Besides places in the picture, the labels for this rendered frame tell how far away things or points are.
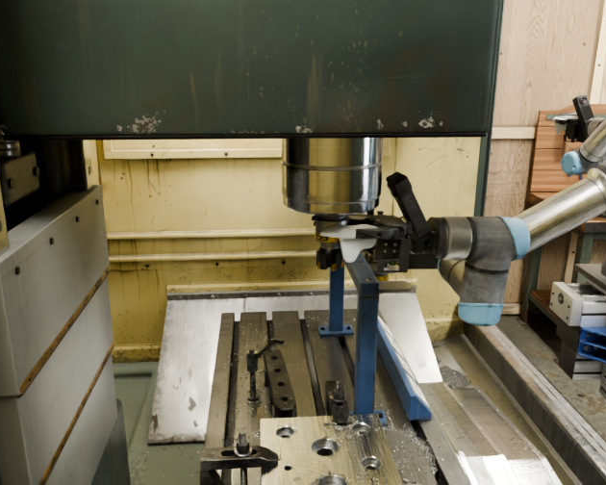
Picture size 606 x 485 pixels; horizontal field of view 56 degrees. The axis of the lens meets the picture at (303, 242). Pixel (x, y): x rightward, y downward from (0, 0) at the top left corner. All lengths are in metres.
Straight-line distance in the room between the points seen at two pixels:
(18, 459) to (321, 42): 0.67
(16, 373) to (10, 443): 0.11
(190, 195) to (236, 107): 1.20
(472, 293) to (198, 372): 1.06
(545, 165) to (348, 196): 3.12
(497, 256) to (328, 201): 0.32
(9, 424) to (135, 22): 0.54
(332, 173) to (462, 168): 1.25
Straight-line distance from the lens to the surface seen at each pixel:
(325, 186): 0.84
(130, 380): 2.15
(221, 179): 1.94
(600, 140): 2.00
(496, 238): 1.01
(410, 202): 0.95
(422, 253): 0.98
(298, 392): 1.40
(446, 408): 1.70
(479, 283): 1.03
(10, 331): 0.79
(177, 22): 0.78
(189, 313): 2.02
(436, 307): 2.19
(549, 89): 3.95
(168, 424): 1.77
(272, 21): 0.77
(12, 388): 0.83
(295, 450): 1.07
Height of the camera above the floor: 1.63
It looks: 17 degrees down
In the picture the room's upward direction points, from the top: straight up
